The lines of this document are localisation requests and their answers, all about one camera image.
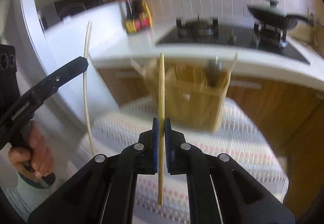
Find bamboo chopstick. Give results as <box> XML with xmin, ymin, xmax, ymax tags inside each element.
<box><xmin>83</xmin><ymin>21</ymin><xmax>95</xmax><ymax>156</ymax></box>
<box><xmin>157</xmin><ymin>53</ymin><xmax>165</xmax><ymax>206</ymax></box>

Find person's left forearm sleeve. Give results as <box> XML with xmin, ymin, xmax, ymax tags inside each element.
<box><xmin>5</xmin><ymin>172</ymin><xmax>55</xmax><ymax>222</ymax></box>

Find person's left hand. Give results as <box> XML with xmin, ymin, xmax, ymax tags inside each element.
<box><xmin>8</xmin><ymin>120</ymin><xmax>54</xmax><ymax>182</ymax></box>

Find chopstick in basket left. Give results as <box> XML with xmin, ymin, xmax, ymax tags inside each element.
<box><xmin>131</xmin><ymin>59</ymin><xmax>146</xmax><ymax>76</ymax></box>

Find soy sauce bottle yellow label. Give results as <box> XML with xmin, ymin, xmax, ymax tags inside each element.
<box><xmin>124</xmin><ymin>0</ymin><xmax>136</xmax><ymax>34</ymax></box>

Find yellow plastic utensil basket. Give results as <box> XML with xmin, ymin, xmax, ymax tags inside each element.
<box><xmin>141</xmin><ymin>58</ymin><xmax>232</xmax><ymax>134</ymax></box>

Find sauce bottle red label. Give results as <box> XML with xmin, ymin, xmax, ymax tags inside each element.
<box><xmin>132</xmin><ymin>0</ymin><xmax>152</xmax><ymax>29</ymax></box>

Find metal spoon in basket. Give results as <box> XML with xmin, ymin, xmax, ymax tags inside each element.
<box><xmin>206</xmin><ymin>57</ymin><xmax>222</xmax><ymax>87</ymax></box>

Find chopsticks in basket right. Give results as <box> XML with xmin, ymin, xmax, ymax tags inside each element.
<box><xmin>228</xmin><ymin>52</ymin><xmax>238</xmax><ymax>73</ymax></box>

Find black gas stove top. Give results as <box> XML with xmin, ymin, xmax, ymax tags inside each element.
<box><xmin>157</xmin><ymin>18</ymin><xmax>310</xmax><ymax>65</ymax></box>

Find black wok with handle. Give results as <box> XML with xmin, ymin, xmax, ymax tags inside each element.
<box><xmin>247</xmin><ymin>5</ymin><xmax>315</xmax><ymax>30</ymax></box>

